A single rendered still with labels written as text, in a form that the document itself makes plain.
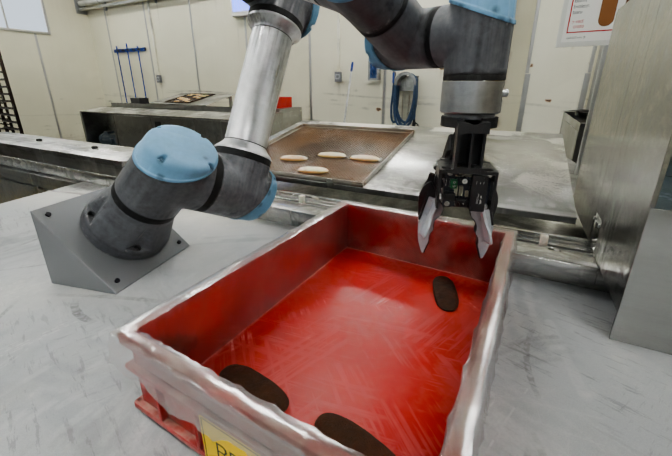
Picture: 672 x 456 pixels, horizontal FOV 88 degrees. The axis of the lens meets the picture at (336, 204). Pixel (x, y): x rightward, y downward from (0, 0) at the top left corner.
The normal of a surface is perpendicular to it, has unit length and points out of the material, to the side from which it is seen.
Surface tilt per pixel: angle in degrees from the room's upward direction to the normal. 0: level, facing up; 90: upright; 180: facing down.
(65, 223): 44
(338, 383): 0
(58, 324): 0
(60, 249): 90
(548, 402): 0
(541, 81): 90
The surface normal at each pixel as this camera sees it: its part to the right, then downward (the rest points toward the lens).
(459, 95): -0.68, 0.23
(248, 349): 0.00, -0.95
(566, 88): -0.46, 0.29
